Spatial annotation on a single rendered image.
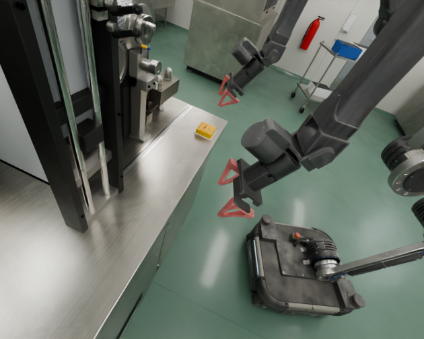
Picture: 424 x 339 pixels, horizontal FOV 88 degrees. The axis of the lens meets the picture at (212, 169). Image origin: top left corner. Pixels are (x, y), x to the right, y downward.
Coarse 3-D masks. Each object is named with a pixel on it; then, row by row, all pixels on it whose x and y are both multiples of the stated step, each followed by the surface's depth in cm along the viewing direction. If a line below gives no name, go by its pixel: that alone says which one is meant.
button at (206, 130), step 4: (200, 124) 94; (204, 124) 95; (208, 124) 96; (200, 128) 92; (204, 128) 93; (208, 128) 94; (212, 128) 94; (196, 132) 93; (200, 132) 92; (204, 132) 91; (208, 132) 92; (212, 132) 93; (204, 136) 93; (208, 136) 92
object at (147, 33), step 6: (138, 18) 57; (144, 18) 58; (150, 18) 60; (138, 24) 58; (144, 24) 59; (144, 30) 60; (150, 30) 62; (144, 36) 61; (150, 36) 64; (138, 42) 62; (144, 42) 62
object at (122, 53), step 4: (120, 44) 57; (120, 48) 58; (124, 48) 59; (120, 52) 59; (124, 52) 59; (120, 56) 60; (124, 56) 61; (120, 60) 60; (124, 60) 61; (120, 64) 61; (124, 64) 62; (120, 68) 62; (124, 68) 63; (120, 72) 63; (124, 72) 63; (120, 76) 63; (120, 80) 63
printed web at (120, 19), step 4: (116, 0) 55; (120, 0) 55; (124, 0) 56; (128, 0) 56; (132, 0) 56; (120, 4) 55; (124, 4) 55; (128, 4) 55; (120, 16) 55; (124, 16) 55; (120, 20) 56; (120, 24) 56; (120, 28) 57; (120, 40) 59; (124, 44) 59; (124, 76) 64
